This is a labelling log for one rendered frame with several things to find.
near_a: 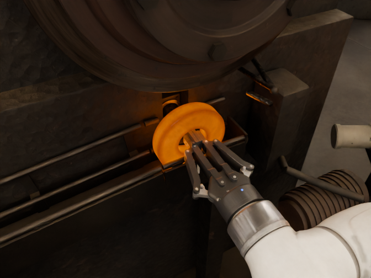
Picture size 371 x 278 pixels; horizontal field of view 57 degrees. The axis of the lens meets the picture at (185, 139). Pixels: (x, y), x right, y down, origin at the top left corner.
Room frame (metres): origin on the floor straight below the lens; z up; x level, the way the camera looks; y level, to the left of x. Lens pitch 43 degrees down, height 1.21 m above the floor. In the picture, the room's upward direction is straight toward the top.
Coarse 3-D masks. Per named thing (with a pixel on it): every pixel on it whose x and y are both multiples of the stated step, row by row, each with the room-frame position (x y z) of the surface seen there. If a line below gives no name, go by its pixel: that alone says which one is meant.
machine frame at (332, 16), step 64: (0, 0) 0.50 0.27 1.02; (320, 0) 0.81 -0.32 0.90; (0, 64) 0.49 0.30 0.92; (64, 64) 0.53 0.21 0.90; (320, 64) 0.76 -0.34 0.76; (0, 128) 0.42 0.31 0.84; (64, 128) 0.47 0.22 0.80; (0, 192) 0.40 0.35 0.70; (64, 192) 0.45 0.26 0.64; (192, 192) 0.59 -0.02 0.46; (64, 256) 0.42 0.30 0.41; (128, 256) 0.49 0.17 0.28; (192, 256) 0.59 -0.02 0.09
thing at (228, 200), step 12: (228, 180) 0.39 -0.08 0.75; (240, 180) 0.39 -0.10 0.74; (216, 192) 0.37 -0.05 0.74; (228, 192) 0.35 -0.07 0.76; (240, 192) 0.35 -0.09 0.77; (252, 192) 0.35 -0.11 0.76; (216, 204) 0.35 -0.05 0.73; (228, 204) 0.33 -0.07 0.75; (240, 204) 0.33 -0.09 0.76; (228, 216) 0.32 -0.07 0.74
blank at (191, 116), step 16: (176, 112) 0.51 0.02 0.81; (192, 112) 0.50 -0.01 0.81; (208, 112) 0.51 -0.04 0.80; (160, 128) 0.49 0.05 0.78; (176, 128) 0.48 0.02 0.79; (192, 128) 0.50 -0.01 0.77; (208, 128) 0.52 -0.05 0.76; (224, 128) 0.53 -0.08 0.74; (160, 144) 0.47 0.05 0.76; (176, 144) 0.48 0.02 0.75; (160, 160) 0.47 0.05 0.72
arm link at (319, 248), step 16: (272, 240) 0.26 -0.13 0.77; (288, 240) 0.26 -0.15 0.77; (304, 240) 0.26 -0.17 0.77; (320, 240) 0.26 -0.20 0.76; (336, 240) 0.26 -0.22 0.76; (256, 256) 0.25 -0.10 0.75; (272, 256) 0.24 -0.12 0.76; (288, 256) 0.23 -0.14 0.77; (304, 256) 0.23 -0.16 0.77; (320, 256) 0.23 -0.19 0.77; (336, 256) 0.24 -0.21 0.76; (352, 256) 0.24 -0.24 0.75; (256, 272) 0.23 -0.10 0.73; (272, 272) 0.22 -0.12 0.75; (288, 272) 0.21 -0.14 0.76; (304, 272) 0.21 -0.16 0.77; (320, 272) 0.21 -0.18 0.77; (336, 272) 0.21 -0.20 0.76; (352, 272) 0.22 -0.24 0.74
